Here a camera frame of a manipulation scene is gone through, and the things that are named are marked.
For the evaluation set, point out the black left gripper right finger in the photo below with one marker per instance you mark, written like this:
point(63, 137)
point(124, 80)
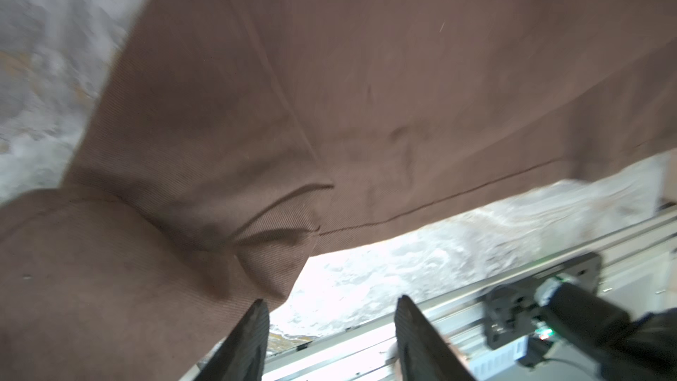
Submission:
point(422, 352)

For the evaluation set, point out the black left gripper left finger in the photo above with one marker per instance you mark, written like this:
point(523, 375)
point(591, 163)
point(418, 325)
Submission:
point(242, 355)

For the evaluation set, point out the brown trousers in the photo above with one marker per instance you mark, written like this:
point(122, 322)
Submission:
point(236, 139)

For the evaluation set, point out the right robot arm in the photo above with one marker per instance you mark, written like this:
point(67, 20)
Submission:
point(624, 349)

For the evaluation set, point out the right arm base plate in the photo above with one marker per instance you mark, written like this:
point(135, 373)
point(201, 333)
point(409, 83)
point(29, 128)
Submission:
point(511, 310)

